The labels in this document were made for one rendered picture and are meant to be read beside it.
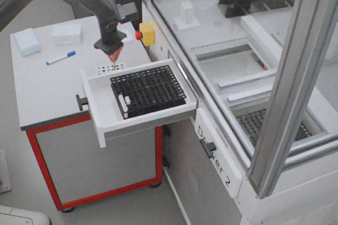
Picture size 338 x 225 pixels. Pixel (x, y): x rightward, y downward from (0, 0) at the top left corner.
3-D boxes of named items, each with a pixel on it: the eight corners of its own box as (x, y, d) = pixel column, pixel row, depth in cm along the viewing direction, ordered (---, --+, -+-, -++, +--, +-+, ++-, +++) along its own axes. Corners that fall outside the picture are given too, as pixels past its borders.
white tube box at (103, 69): (97, 87, 156) (96, 80, 153) (95, 73, 161) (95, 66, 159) (128, 82, 158) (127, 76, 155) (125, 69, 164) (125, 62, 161)
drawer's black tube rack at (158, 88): (124, 125, 132) (123, 112, 128) (111, 91, 144) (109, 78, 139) (185, 109, 138) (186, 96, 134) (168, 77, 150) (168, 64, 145)
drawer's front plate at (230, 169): (232, 199, 116) (237, 178, 108) (194, 129, 134) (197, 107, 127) (236, 197, 116) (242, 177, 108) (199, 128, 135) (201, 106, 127)
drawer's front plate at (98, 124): (101, 149, 128) (96, 126, 120) (82, 90, 146) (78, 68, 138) (105, 147, 128) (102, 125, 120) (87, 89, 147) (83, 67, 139)
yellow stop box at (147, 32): (143, 47, 162) (142, 32, 157) (138, 37, 166) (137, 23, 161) (155, 44, 163) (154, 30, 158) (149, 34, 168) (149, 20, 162)
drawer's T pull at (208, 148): (209, 159, 116) (209, 157, 115) (198, 141, 121) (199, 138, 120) (220, 156, 117) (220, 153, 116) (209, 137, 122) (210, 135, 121)
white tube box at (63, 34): (54, 45, 174) (52, 36, 170) (55, 34, 180) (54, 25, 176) (81, 43, 175) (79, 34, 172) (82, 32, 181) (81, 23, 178)
